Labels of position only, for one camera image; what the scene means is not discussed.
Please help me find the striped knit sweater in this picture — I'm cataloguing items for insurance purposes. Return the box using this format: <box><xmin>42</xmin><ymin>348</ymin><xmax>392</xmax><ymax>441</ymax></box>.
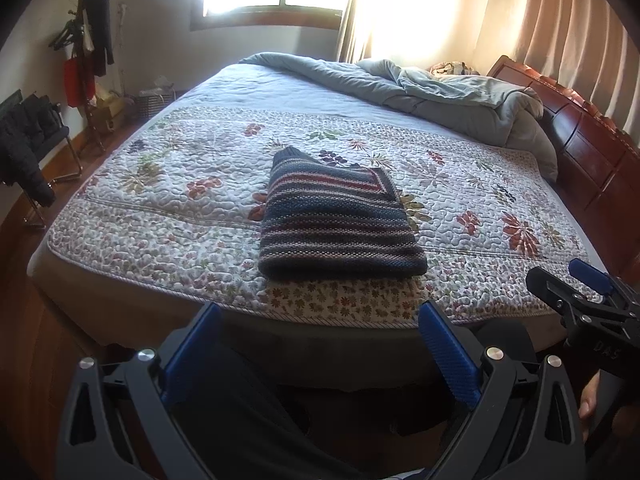
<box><xmin>258</xmin><ymin>146</ymin><xmax>427</xmax><ymax>281</ymax></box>

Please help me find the wooden coat rack with clothes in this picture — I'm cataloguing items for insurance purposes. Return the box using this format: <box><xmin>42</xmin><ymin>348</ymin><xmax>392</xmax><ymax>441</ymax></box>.
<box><xmin>49</xmin><ymin>0</ymin><xmax>114</xmax><ymax>152</ymax></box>

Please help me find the person's right hand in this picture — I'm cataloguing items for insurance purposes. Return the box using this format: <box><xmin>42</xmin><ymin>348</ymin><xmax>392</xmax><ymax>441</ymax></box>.
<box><xmin>578</xmin><ymin>372</ymin><xmax>601</xmax><ymax>422</ymax></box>

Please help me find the wooden headboard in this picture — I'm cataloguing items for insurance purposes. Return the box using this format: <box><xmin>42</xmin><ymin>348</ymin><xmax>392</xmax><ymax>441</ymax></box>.
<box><xmin>489</xmin><ymin>55</ymin><xmax>640</xmax><ymax>286</ymax></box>

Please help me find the grey-green duvet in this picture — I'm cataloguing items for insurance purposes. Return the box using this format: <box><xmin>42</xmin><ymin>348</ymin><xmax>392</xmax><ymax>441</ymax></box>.
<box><xmin>241</xmin><ymin>52</ymin><xmax>559</xmax><ymax>182</ymax></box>

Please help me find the floral quilted bedspread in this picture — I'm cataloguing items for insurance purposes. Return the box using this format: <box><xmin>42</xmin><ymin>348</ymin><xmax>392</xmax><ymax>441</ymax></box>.
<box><xmin>27</xmin><ymin>64</ymin><xmax>600</xmax><ymax>328</ymax></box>

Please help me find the patterned pillow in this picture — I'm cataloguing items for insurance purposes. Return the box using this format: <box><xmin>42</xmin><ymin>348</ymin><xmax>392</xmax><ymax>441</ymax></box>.
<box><xmin>428</xmin><ymin>61</ymin><xmax>478</xmax><ymax>76</ymax></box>

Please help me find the beige curtain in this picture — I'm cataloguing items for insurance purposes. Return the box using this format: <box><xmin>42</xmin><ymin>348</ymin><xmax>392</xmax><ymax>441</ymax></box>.
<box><xmin>470</xmin><ymin>0</ymin><xmax>640</xmax><ymax>141</ymax></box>

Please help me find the chair with black jacket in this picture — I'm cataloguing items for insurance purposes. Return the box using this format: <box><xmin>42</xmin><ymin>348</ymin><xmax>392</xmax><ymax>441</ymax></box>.
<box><xmin>1</xmin><ymin>90</ymin><xmax>84</xmax><ymax>229</ymax></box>

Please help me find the yellow-brown box on floor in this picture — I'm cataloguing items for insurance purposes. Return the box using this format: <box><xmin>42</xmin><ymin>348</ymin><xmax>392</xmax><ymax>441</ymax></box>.
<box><xmin>91</xmin><ymin>91</ymin><xmax>125</xmax><ymax>133</ymax></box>

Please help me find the wire basket by wall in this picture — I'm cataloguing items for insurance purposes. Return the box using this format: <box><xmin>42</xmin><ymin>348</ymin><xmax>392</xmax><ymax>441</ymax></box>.
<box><xmin>134</xmin><ymin>87</ymin><xmax>177</xmax><ymax>122</ymax></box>

